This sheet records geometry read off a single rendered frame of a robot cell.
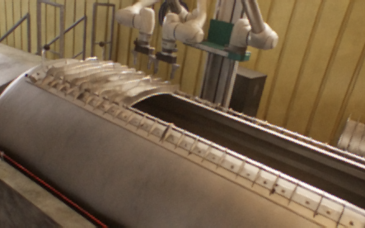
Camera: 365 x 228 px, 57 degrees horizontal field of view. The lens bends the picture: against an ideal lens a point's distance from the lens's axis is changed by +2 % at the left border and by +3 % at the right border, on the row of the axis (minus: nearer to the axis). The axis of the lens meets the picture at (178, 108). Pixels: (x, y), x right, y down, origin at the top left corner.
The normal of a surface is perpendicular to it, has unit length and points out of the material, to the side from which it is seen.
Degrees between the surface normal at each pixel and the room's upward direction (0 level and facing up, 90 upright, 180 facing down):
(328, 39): 90
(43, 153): 67
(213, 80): 90
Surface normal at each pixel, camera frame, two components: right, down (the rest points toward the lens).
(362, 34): -0.57, 0.21
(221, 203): -0.29, -0.51
